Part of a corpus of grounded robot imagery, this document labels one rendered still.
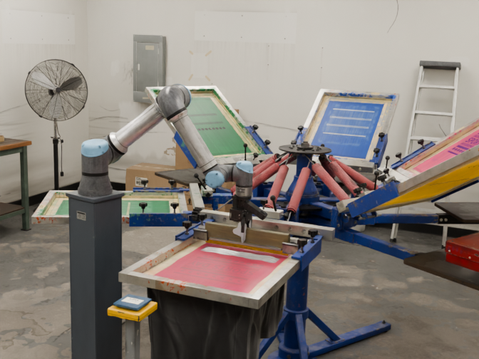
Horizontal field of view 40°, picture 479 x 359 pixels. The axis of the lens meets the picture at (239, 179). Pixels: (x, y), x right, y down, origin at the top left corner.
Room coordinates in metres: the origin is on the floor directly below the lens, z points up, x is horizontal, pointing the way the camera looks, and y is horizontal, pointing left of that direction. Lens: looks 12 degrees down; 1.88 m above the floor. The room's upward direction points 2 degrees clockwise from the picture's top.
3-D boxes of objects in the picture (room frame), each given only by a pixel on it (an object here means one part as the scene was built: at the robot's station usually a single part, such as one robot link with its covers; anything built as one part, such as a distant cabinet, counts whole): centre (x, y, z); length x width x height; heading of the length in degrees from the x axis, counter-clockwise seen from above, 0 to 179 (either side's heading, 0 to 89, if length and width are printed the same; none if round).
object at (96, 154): (2.84, 0.64, 1.37); 0.13 x 0.12 x 0.14; 170
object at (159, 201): (3.50, 0.54, 1.05); 1.08 x 0.61 x 0.23; 98
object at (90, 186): (2.84, 0.64, 1.25); 0.15 x 0.15 x 0.10
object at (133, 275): (2.65, 0.04, 0.97); 0.79 x 0.58 x 0.04; 158
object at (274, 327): (2.52, -0.13, 0.74); 0.46 x 0.04 x 0.42; 158
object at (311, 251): (2.77, -0.31, 0.98); 0.30 x 0.05 x 0.07; 158
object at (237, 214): (2.85, -0.01, 1.15); 0.09 x 0.08 x 0.12; 68
